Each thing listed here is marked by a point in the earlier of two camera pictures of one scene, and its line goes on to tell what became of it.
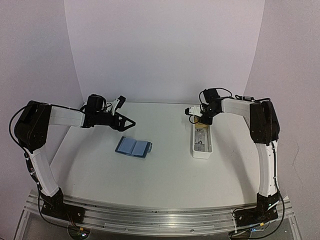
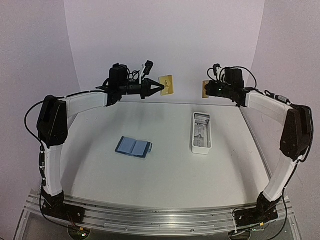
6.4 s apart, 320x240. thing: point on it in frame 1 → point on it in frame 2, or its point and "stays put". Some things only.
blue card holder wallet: (129, 146) stays put
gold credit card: (199, 125) → (167, 81)
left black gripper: (120, 127) → (147, 81)
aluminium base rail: (263, 207) stays put
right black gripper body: (212, 113) → (225, 92)
